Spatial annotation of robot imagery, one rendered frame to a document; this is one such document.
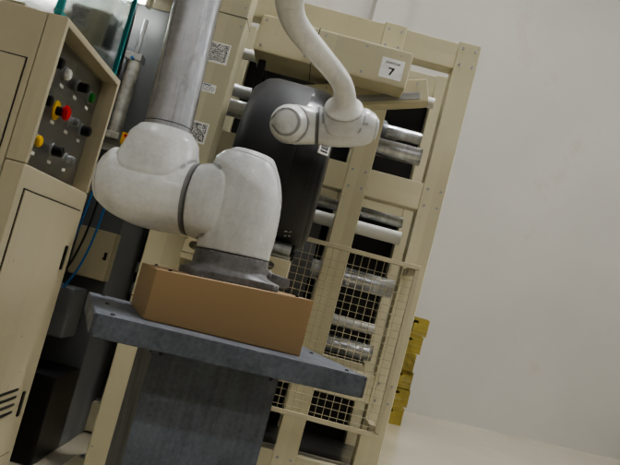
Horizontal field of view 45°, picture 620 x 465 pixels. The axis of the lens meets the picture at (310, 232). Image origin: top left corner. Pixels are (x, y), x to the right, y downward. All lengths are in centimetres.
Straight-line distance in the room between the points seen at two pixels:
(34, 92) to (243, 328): 84
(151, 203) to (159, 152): 10
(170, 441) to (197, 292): 28
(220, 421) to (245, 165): 50
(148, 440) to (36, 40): 102
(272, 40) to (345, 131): 107
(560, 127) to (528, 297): 170
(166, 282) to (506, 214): 618
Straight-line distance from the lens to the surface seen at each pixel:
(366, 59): 299
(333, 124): 199
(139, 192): 154
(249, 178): 149
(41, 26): 199
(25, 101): 194
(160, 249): 262
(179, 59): 162
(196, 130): 266
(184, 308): 140
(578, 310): 789
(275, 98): 250
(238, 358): 132
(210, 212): 150
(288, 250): 250
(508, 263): 742
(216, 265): 148
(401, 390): 595
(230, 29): 274
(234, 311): 141
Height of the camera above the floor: 76
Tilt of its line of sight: 5 degrees up
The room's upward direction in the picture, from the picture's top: 15 degrees clockwise
